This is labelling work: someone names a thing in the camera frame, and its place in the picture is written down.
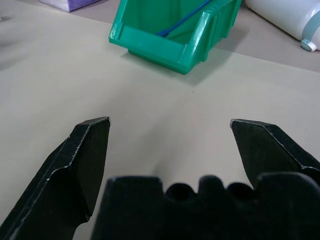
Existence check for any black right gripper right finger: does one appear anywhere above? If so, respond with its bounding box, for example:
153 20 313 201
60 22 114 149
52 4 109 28
229 118 320 191

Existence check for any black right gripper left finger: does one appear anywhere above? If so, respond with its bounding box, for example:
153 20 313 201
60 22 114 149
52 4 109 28
0 116 111 240

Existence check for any purple and white package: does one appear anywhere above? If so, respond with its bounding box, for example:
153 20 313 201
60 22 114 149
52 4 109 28
39 0 102 13

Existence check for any blue cable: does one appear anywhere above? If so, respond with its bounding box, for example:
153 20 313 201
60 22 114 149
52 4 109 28
155 0 214 38

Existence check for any green plastic storage bin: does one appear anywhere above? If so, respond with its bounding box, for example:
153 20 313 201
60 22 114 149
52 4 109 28
108 0 243 75

